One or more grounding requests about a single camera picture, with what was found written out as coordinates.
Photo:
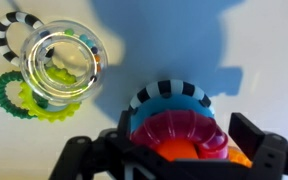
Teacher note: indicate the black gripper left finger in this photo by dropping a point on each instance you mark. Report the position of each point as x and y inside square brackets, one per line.
[124, 121]

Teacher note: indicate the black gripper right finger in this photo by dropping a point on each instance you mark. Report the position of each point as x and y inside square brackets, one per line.
[245, 133]

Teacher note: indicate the orange stacking post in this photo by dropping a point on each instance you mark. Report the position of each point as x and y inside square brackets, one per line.
[177, 150]

